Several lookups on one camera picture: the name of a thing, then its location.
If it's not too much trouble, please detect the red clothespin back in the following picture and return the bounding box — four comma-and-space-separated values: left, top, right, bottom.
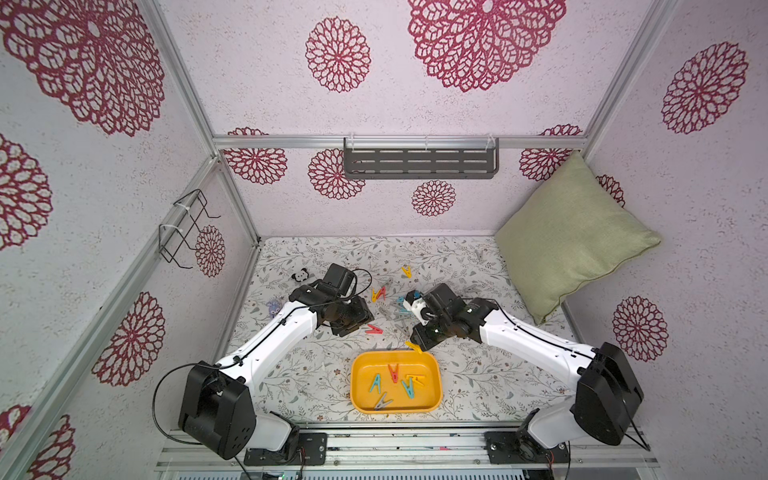
387, 363, 400, 384

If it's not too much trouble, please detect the teal clothespin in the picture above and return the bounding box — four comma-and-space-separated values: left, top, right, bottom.
401, 377, 415, 399
369, 374, 383, 394

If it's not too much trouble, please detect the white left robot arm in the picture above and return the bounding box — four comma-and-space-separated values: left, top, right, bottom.
178, 282, 373, 463

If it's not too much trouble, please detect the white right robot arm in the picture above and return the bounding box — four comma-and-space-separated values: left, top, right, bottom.
402, 283, 644, 461

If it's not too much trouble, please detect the yellow plastic storage tray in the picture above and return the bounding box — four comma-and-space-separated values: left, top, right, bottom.
350, 350, 443, 415

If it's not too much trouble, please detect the black white panda toy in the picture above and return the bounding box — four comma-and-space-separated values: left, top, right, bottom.
291, 267, 312, 283

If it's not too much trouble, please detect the red clothespin near tray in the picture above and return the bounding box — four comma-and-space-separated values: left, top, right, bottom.
365, 324, 383, 335

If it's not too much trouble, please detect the green square pillow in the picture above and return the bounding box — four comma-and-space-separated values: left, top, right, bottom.
495, 152, 661, 325

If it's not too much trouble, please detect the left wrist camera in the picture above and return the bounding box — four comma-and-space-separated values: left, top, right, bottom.
323, 263, 357, 298

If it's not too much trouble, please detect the grey wall shelf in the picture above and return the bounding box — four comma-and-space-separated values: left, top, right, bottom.
342, 138, 500, 180

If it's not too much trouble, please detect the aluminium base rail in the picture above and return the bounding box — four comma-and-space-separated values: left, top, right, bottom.
157, 423, 659, 473

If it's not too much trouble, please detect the black wire wall rack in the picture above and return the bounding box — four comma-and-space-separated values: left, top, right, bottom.
157, 188, 220, 270

